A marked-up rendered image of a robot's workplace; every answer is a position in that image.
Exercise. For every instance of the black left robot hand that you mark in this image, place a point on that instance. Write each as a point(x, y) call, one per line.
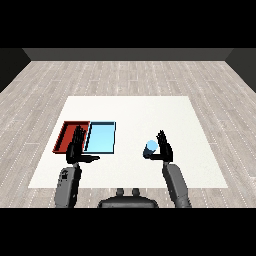
point(74, 150)

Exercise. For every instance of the light blue shallow open box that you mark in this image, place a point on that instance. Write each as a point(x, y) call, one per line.
point(101, 137)

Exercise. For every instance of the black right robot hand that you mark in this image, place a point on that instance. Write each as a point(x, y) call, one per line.
point(165, 150)

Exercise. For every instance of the red shallow open box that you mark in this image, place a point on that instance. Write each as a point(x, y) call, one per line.
point(66, 136)

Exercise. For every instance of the dark grey robot body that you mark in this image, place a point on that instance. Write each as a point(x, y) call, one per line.
point(128, 201)

